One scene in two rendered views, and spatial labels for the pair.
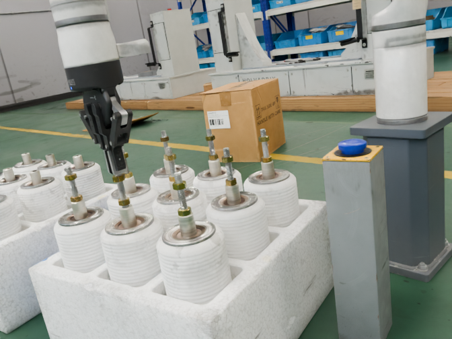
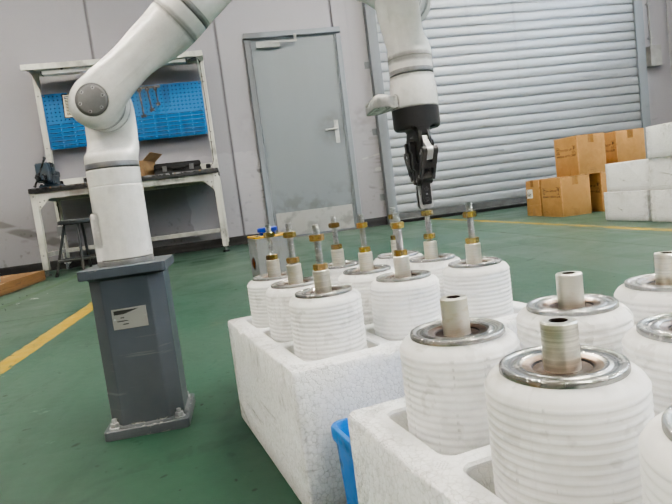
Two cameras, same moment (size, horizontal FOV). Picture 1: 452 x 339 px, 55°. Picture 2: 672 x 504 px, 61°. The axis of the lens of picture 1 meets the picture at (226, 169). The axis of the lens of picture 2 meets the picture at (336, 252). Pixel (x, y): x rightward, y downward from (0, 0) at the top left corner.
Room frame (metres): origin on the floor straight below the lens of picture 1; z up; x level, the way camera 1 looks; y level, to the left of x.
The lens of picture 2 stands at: (1.49, 0.53, 0.37)
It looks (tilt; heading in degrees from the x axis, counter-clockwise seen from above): 6 degrees down; 213
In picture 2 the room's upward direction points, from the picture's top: 7 degrees counter-clockwise
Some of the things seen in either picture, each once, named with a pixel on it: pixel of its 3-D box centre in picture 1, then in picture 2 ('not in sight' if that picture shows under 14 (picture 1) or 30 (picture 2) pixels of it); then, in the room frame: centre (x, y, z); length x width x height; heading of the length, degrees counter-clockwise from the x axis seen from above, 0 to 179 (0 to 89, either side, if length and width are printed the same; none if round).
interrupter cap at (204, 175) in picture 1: (216, 173); (296, 283); (0.82, 0.02, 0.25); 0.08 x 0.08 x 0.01
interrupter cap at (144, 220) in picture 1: (129, 224); (431, 258); (0.63, 0.16, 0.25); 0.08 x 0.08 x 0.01
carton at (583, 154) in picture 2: not in sight; (579, 155); (-3.37, -0.21, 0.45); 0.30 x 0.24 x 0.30; 44
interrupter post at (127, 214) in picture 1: (128, 216); (431, 251); (0.63, 0.16, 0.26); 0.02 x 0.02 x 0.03
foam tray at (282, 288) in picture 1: (194, 276); (379, 370); (0.72, 0.09, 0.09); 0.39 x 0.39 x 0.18; 54
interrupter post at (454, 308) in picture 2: (78, 162); (455, 316); (1.07, 0.36, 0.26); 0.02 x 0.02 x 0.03
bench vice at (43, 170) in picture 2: not in sight; (46, 173); (-1.40, -4.13, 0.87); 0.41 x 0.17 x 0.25; 42
